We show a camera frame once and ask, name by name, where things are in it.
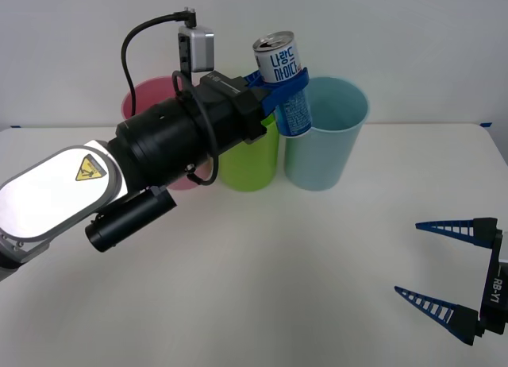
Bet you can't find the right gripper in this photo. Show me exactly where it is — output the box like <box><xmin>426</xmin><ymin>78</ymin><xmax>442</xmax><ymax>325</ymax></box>
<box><xmin>394</xmin><ymin>216</ymin><xmax>508</xmax><ymax>348</ymax></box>

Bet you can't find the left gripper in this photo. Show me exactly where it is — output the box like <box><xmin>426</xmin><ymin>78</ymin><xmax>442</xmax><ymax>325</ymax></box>
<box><xmin>198</xmin><ymin>65</ymin><xmax>311</xmax><ymax>146</ymax></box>

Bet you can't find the white and blue drink can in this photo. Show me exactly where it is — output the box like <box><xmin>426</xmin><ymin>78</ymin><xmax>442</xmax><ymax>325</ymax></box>
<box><xmin>252</xmin><ymin>30</ymin><xmax>313</xmax><ymax>139</ymax></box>

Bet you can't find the green plastic bin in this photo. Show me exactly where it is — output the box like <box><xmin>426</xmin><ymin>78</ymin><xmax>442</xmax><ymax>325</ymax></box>
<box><xmin>214</xmin><ymin>113</ymin><xmax>281</xmax><ymax>194</ymax></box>

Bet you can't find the pale blue plastic bin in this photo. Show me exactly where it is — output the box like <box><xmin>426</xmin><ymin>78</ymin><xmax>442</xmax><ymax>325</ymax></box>
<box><xmin>283</xmin><ymin>75</ymin><xmax>371</xmax><ymax>192</ymax></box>

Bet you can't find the pink plastic bin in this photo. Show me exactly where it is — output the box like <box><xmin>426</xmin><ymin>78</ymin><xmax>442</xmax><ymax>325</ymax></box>
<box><xmin>120</xmin><ymin>75</ymin><xmax>211</xmax><ymax>191</ymax></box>

